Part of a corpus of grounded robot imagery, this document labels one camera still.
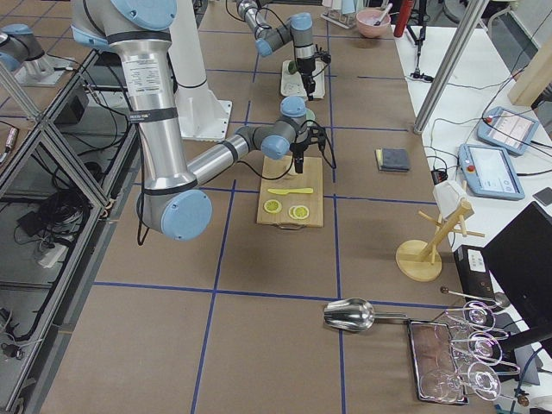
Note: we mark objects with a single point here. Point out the pink bowl with ice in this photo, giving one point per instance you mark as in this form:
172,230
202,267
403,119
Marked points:
371,23

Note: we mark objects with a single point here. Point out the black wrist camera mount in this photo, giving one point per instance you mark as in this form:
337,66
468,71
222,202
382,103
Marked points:
316,136
323,55

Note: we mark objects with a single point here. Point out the black box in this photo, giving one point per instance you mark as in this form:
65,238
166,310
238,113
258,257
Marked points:
474,275

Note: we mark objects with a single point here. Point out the green ceramic bowl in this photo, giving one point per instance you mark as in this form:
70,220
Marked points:
307,116

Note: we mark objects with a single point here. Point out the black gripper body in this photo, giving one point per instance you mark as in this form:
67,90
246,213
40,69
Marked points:
305,67
297,149

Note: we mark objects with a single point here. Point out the wooden mug tree stand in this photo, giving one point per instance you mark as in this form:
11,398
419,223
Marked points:
419,260

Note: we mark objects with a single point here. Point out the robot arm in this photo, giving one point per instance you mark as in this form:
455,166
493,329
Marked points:
297,29
169,100

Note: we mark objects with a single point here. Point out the yellow plastic knife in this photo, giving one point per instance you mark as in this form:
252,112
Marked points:
290,191

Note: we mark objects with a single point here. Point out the blue teach pendant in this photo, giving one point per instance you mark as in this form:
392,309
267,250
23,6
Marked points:
489,172
510,130

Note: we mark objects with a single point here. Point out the green avocado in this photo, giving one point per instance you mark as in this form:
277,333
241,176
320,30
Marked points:
292,67

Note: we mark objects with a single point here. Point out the wine glass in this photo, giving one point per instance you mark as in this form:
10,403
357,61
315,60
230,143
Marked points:
478,346
449,385
473,316

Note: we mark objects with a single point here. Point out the wooden cutting board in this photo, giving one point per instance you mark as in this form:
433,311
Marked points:
281,174

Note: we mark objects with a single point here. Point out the metal scoop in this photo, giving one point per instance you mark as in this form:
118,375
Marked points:
355,315

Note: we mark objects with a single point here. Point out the black tripod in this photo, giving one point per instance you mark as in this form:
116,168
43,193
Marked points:
418,40

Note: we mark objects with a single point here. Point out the grey folded cloth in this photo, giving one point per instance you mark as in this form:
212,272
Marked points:
392,159

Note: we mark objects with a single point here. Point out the grey smartphone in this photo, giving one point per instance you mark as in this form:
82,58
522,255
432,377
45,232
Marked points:
544,196

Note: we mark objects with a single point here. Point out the double lemon slice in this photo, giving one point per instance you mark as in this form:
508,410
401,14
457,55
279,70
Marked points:
299,212

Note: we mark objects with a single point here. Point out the aluminium frame post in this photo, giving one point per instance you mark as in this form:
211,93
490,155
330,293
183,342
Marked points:
459,41

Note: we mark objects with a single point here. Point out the blue teach pendant far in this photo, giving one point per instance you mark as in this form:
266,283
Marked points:
510,130

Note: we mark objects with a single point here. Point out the blue teach pendant near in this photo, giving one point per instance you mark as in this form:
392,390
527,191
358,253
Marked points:
489,172

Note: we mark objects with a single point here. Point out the black monitor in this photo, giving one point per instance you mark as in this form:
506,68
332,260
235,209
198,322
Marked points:
519,258

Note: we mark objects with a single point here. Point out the white bear tray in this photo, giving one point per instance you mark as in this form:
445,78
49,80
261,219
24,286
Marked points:
292,85

